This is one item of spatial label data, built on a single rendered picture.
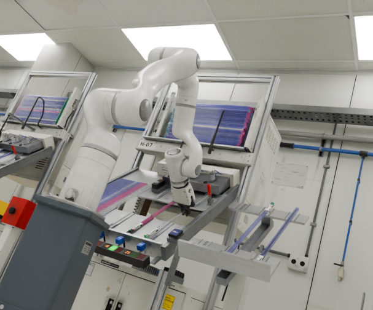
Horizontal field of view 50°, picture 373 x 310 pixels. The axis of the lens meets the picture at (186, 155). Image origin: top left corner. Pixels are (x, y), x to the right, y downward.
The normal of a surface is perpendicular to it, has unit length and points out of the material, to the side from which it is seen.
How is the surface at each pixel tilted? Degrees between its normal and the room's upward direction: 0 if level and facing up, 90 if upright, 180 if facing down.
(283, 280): 90
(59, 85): 90
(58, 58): 90
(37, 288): 90
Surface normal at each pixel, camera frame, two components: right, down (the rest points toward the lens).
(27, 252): -0.10, -0.37
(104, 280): -0.41, -0.44
